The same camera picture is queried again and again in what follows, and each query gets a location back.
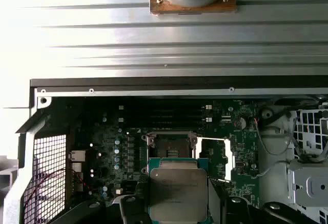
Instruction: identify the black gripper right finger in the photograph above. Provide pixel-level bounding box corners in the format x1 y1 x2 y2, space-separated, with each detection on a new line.
208 179 295 224

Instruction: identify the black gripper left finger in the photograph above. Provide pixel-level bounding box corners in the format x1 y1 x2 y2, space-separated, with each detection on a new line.
48 182 152 224

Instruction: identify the silver CPU chip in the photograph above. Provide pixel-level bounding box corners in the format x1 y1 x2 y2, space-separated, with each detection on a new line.
148 157 210 224

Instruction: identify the metal CPU socket cover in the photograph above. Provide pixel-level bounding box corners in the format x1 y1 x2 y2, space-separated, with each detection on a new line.
195 136 236 184

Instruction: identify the CPU socket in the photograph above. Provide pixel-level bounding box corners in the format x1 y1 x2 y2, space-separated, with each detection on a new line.
141 131 198 175

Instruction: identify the RAM slot with white latch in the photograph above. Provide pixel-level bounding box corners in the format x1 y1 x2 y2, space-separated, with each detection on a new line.
118 105 213 111
118 116 213 123

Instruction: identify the green motherboard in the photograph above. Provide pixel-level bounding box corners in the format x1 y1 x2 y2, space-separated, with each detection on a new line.
66 98 260 209

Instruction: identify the metal drive cage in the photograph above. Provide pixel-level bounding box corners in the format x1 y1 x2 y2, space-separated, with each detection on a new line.
286 108 328 224

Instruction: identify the round silver coin battery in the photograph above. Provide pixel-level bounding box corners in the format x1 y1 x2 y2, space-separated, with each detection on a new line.
235 116 247 130

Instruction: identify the black open PC case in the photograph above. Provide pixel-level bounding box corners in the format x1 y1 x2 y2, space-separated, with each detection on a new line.
4 77 328 224

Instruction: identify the thin gray wire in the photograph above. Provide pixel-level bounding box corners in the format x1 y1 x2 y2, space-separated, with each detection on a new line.
255 125 297 179

